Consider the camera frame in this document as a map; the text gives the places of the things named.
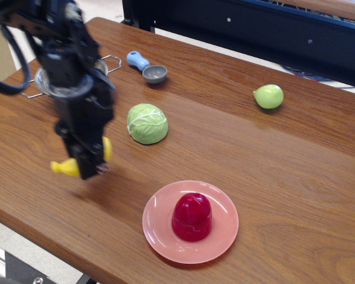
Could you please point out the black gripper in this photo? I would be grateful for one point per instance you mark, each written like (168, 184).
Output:
(85, 106)

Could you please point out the yellow toy banana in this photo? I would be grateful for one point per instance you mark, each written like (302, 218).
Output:
(70, 166)

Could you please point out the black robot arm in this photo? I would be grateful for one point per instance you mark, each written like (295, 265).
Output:
(57, 35)

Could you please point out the green toy cabbage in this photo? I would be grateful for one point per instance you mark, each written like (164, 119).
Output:
(147, 124)

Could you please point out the pink plate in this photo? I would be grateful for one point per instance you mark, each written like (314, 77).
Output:
(157, 223)

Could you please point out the green toy pear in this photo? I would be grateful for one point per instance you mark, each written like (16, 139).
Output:
(269, 96)

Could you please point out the steel colander with handles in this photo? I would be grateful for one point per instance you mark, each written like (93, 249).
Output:
(41, 80)

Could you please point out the blue handled grey scoop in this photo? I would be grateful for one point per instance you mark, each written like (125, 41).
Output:
(153, 74)

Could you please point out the black table leg bracket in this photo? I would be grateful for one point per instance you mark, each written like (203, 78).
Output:
(16, 270)

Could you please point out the black metal frame rail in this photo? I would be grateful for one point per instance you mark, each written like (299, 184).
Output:
(291, 35)

